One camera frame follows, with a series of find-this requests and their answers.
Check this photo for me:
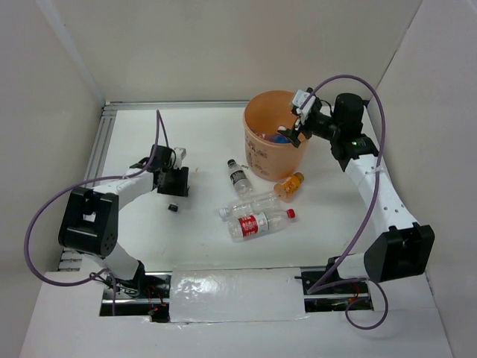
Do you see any Pocari Sweat blue label bottle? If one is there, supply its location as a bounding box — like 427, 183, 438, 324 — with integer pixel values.
260, 126, 295, 145

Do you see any blue label bottle blue cap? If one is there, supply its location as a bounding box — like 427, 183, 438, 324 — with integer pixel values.
250, 126, 291, 145

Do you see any black label bottle black cap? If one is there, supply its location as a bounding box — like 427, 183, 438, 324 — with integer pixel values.
168, 201, 180, 213

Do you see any red label bottle red cap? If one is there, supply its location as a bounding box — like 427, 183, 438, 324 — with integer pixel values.
227, 209, 296, 242

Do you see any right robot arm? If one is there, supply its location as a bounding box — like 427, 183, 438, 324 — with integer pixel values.
282, 90, 435, 292

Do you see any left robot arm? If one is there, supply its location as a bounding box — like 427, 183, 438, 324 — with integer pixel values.
59, 145, 189, 298

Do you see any peach capybara plastic bin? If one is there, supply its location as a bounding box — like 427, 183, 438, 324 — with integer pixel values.
243, 90, 308, 181

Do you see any orange juice bottle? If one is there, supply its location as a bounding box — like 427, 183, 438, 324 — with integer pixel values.
274, 172, 304, 201

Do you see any small black label bottle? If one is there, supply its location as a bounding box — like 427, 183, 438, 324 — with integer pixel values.
227, 159, 253, 197

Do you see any clear bottle white cap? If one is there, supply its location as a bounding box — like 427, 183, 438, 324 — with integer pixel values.
218, 191, 281, 222

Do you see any white taped cover sheet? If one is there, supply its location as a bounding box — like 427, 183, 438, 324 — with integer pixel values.
169, 268, 306, 323

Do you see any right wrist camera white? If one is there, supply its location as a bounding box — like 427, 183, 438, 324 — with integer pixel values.
291, 87, 317, 122

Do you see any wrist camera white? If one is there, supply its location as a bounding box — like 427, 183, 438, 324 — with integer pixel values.
172, 148, 186, 169
291, 87, 317, 122

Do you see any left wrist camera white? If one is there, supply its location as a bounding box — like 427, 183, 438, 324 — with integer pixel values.
172, 148, 186, 169

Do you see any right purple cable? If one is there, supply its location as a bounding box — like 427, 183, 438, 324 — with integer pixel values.
308, 75, 391, 330

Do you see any purple cable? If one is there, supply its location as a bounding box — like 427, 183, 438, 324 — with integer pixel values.
308, 75, 391, 330
23, 109, 171, 287

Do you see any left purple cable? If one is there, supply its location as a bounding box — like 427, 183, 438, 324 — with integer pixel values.
23, 109, 171, 287

